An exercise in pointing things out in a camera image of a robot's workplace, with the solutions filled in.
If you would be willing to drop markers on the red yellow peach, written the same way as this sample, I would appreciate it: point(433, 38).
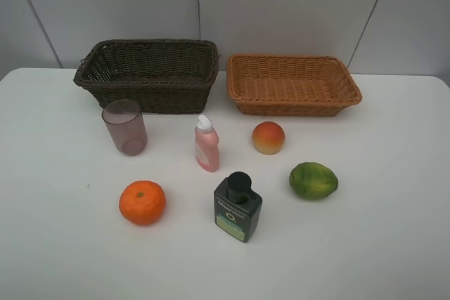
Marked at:
point(268, 138)

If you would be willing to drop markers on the translucent purple plastic cup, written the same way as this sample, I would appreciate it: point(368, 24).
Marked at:
point(124, 122)

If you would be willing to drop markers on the light orange wicker basket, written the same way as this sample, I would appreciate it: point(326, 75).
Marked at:
point(284, 85)

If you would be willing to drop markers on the green lime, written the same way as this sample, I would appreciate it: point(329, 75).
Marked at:
point(313, 181)

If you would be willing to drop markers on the pink bottle white cap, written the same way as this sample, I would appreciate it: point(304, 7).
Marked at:
point(206, 144)

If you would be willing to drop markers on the orange tangerine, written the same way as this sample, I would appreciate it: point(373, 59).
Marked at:
point(142, 203)

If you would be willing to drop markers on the dark brown wicker basket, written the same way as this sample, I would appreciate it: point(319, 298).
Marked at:
point(164, 76)

